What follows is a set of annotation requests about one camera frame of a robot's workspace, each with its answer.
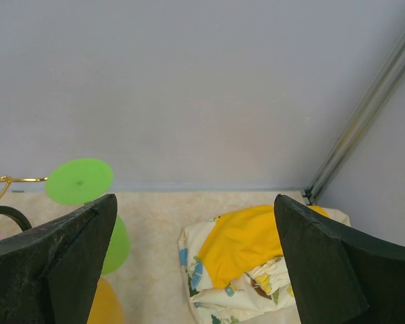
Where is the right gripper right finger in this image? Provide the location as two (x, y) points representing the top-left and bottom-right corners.
(274, 195), (405, 323)

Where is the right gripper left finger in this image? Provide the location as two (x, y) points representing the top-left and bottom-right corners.
(0, 194), (117, 323)

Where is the orange wine glass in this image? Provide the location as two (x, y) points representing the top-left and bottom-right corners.
(87, 277), (124, 324)

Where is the green wine glass back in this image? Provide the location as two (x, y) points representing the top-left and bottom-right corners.
(45, 158), (131, 275)

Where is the yellow patterned cloth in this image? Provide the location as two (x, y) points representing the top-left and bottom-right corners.
(178, 204), (351, 322)

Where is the gold wire glass rack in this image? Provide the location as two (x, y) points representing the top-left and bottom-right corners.
(0, 175), (50, 234)

